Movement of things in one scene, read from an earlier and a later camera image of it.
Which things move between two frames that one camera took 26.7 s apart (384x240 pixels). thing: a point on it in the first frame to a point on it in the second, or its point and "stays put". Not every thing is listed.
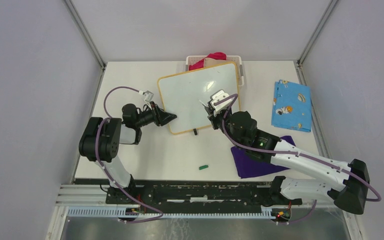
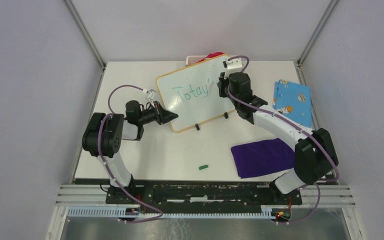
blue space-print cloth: x=291 y=106 stays put
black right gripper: x=212 y=117 to x=222 y=83
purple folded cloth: x=247 y=166 stays put
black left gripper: x=160 y=118 stays put
